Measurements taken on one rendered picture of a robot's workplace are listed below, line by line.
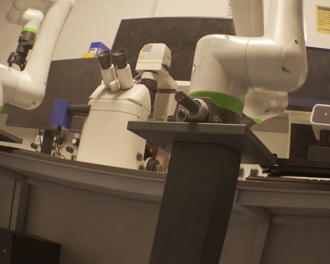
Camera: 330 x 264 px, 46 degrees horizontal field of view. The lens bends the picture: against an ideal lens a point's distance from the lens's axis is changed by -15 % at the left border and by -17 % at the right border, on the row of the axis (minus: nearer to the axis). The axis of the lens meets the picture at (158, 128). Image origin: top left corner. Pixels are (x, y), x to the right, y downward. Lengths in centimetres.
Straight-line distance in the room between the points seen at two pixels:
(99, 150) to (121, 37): 112
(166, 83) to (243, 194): 75
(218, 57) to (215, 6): 164
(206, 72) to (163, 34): 135
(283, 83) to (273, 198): 36
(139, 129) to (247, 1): 52
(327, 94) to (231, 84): 66
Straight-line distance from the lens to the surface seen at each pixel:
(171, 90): 164
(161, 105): 181
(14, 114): 212
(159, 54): 170
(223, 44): 99
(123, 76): 145
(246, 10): 122
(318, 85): 156
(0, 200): 280
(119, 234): 222
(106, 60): 147
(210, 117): 88
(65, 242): 240
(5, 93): 157
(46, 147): 200
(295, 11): 105
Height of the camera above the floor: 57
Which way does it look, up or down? 14 degrees up
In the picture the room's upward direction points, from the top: 11 degrees clockwise
